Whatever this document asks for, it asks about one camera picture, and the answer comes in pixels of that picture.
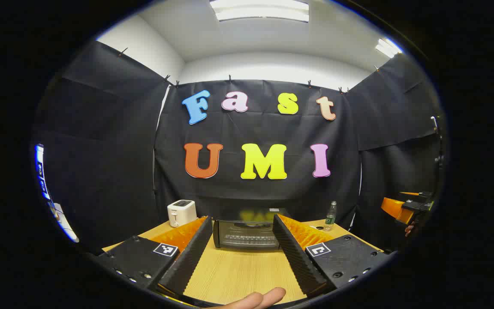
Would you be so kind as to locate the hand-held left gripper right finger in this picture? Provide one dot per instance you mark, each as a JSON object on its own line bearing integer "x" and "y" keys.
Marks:
{"x": 296, "y": 257}

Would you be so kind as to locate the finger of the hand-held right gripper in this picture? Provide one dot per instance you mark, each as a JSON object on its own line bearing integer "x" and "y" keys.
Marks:
{"x": 395, "y": 208}

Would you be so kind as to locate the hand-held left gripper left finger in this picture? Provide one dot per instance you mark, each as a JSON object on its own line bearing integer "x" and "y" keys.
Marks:
{"x": 191, "y": 257}

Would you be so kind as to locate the black electric oven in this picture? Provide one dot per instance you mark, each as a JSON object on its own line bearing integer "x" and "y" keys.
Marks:
{"x": 247, "y": 236}

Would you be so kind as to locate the white toaster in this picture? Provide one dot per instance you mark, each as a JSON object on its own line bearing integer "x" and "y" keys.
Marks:
{"x": 182, "y": 213}

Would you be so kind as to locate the clear plastic water bottle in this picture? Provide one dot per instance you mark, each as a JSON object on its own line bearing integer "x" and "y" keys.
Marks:
{"x": 330, "y": 219}

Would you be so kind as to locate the black backdrop cloth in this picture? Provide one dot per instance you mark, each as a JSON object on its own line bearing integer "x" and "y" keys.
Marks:
{"x": 144, "y": 150}

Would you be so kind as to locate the small ceiling light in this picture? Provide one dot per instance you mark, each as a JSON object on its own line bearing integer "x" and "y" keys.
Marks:
{"x": 387, "y": 47}

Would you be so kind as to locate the long ceiling light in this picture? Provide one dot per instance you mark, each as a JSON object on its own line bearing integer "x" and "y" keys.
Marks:
{"x": 260, "y": 10}

